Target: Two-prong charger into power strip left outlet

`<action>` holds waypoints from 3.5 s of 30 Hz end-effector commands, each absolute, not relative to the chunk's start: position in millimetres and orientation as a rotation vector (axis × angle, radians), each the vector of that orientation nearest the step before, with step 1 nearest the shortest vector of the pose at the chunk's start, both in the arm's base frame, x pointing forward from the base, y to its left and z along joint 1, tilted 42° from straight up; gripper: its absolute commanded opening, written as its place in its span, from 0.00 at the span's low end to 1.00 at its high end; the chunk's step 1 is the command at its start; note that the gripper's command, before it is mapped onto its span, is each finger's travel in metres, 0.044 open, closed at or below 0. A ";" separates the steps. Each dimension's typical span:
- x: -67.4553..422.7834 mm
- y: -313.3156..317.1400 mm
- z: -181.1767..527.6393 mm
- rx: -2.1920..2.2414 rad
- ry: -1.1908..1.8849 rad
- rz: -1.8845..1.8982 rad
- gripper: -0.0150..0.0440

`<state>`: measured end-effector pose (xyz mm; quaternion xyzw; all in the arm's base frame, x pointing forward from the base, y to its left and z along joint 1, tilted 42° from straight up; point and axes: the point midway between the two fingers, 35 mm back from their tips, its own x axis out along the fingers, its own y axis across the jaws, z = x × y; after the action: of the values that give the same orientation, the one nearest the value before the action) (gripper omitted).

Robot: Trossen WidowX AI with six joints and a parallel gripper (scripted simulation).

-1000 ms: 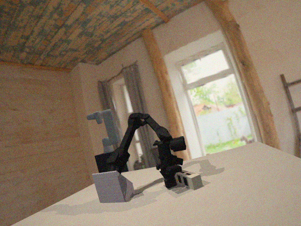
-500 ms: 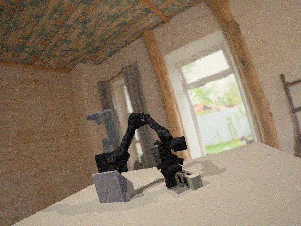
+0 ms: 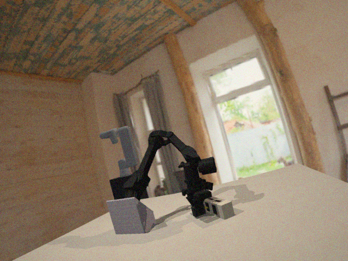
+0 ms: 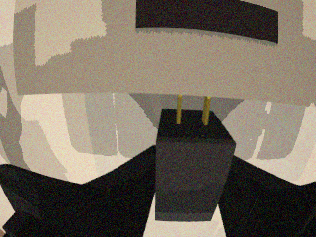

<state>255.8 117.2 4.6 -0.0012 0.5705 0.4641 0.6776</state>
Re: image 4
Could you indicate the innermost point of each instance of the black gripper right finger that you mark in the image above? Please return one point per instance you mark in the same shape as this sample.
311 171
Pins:
255 203

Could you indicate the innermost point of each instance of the black two-prong charger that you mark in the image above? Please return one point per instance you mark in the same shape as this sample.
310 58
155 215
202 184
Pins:
193 156

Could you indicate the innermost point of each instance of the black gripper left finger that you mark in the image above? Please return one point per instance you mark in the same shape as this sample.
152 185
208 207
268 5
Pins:
114 205

